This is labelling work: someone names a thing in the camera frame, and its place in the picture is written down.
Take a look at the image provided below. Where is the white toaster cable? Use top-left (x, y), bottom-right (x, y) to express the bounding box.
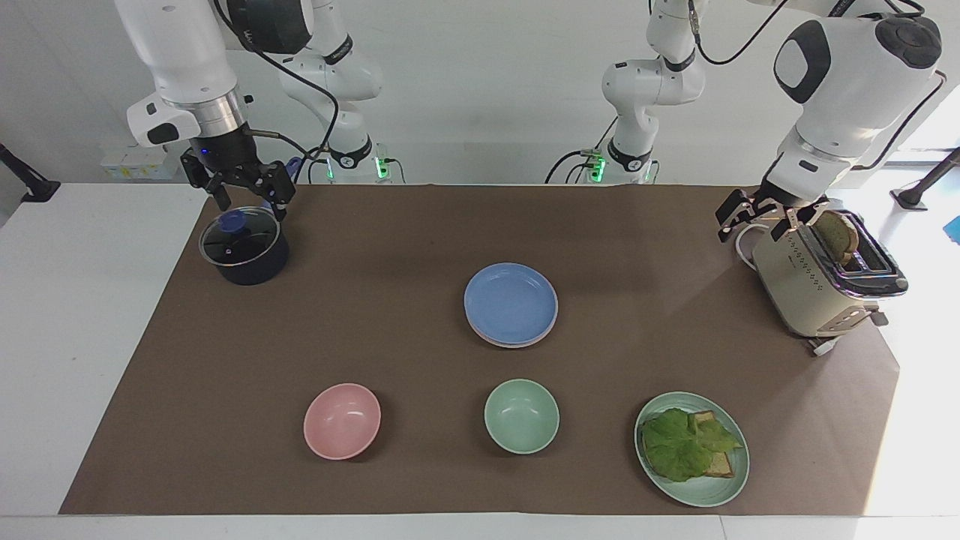
top-left (734, 222), bottom-right (773, 272)

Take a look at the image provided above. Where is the green plate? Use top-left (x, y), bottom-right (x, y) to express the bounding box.
top-left (634, 391), bottom-right (751, 509)

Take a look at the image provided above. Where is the toasted bread slice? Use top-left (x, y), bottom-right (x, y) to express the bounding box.
top-left (691, 410), bottom-right (737, 479)

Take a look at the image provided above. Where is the blue plate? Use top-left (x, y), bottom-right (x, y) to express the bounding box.
top-left (463, 262), bottom-right (560, 347)

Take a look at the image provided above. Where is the dark blue pot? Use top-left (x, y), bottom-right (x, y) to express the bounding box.
top-left (199, 157), bottom-right (303, 287)

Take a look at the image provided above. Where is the pink plate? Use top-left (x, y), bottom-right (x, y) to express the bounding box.
top-left (468, 321), bottom-right (558, 350)

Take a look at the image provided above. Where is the green lettuce leaf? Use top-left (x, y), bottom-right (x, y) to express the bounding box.
top-left (641, 408), bottom-right (744, 483)

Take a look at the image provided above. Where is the beige toaster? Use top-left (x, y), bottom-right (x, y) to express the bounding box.
top-left (751, 210), bottom-right (909, 358)

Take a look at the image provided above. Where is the brown bread slice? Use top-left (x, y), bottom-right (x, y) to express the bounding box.
top-left (813, 211), bottom-right (860, 265)

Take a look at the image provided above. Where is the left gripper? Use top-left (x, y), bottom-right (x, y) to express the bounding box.
top-left (715, 180), bottom-right (830, 243)

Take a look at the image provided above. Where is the pink bowl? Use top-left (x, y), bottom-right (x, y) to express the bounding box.
top-left (303, 383), bottom-right (382, 461)

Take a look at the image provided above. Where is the glass lid with blue knob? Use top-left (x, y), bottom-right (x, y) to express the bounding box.
top-left (199, 207), bottom-right (281, 268)

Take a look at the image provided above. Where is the black stand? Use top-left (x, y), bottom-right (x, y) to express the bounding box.
top-left (889, 146), bottom-right (960, 212)
top-left (0, 142), bottom-right (62, 204)

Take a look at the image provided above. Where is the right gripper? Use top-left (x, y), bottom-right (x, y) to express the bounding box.
top-left (180, 126), bottom-right (298, 223)

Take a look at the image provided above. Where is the green bowl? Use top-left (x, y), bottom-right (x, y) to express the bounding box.
top-left (484, 379), bottom-right (560, 455)

